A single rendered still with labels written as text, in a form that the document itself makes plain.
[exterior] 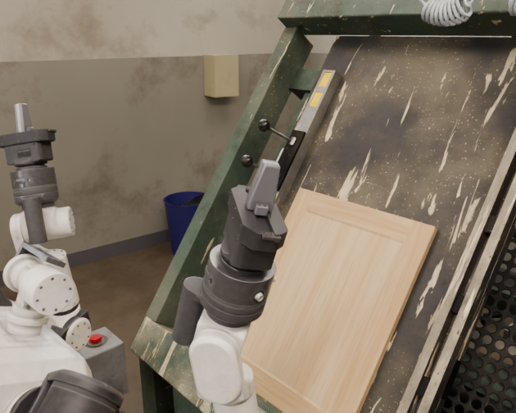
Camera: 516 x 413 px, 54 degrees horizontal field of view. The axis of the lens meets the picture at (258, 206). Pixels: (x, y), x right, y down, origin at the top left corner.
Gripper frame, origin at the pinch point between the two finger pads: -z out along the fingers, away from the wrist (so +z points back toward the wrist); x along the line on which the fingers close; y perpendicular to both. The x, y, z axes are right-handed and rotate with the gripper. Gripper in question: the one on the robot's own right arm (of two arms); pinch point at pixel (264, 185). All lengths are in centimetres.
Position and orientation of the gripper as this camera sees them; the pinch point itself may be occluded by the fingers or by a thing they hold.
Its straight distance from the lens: 60.0
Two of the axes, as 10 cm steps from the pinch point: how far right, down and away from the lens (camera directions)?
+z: -2.5, 8.7, 4.4
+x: -2.0, -4.9, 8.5
